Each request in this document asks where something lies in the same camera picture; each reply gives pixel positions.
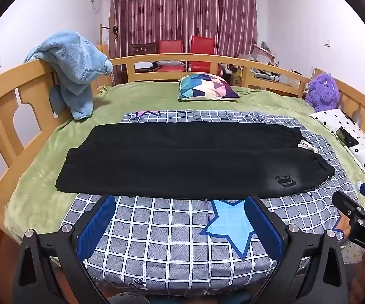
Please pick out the black pants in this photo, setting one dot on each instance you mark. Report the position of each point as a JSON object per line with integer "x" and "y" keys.
{"x": 176, "y": 161}

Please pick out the white flower print pillow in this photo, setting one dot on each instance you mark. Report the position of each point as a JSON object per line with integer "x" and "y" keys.
{"x": 364, "y": 150}

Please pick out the dark flat device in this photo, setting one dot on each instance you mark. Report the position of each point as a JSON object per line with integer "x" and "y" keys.
{"x": 347, "y": 137}

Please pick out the geometric patterned pillow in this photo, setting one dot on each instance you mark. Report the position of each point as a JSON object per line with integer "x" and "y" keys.
{"x": 207, "y": 87}

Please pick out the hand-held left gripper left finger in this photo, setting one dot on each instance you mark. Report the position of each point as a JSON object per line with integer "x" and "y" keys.
{"x": 95, "y": 228}

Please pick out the pile of cluttered boxes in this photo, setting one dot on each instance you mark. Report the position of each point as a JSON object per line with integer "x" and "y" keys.
{"x": 264, "y": 58}

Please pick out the white wall switch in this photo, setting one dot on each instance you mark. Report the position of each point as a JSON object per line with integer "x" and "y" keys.
{"x": 327, "y": 43}

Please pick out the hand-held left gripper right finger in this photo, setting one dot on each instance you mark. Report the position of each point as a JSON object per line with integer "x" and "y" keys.
{"x": 264, "y": 228}

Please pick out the wooden coat stand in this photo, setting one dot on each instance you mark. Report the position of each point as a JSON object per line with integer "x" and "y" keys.
{"x": 101, "y": 38}

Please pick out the purple plush toy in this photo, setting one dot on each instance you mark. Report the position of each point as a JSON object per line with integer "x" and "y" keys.
{"x": 321, "y": 93}

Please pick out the red chair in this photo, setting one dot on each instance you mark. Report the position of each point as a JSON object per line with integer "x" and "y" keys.
{"x": 202, "y": 46}
{"x": 170, "y": 47}

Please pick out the dark wooden chair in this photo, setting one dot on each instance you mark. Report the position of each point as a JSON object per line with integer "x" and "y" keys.
{"x": 143, "y": 49}

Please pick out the green bed sheet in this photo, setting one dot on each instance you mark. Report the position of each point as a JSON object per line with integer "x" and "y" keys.
{"x": 132, "y": 98}

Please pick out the grey checked star blanket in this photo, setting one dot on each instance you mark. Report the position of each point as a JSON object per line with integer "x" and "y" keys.
{"x": 169, "y": 237}

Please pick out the light blue plush blanket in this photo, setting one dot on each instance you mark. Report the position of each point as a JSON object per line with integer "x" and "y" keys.
{"x": 75, "y": 66}

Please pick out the maroon striped curtain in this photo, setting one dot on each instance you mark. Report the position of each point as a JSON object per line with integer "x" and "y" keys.
{"x": 182, "y": 9}

